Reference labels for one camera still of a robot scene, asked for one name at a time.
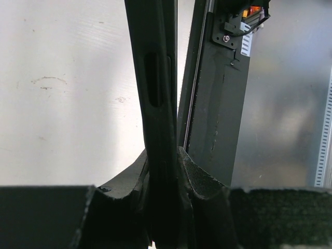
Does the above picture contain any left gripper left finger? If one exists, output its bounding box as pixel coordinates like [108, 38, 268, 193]
[1, 152, 151, 248]

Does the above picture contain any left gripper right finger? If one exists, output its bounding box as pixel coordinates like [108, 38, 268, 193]
[176, 146, 332, 249]

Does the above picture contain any phone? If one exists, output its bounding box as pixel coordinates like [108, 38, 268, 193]
[125, 1, 196, 248]

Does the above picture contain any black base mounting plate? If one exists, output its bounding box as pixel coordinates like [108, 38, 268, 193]
[176, 0, 272, 187]

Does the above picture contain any left white cable duct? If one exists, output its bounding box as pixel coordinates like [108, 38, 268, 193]
[314, 77, 331, 188]

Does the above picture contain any white cable duct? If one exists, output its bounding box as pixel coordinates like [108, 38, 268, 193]
[314, 77, 331, 188]
[240, 22, 253, 57]

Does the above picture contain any right white cable duct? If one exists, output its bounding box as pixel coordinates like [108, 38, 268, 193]
[240, 22, 253, 57]

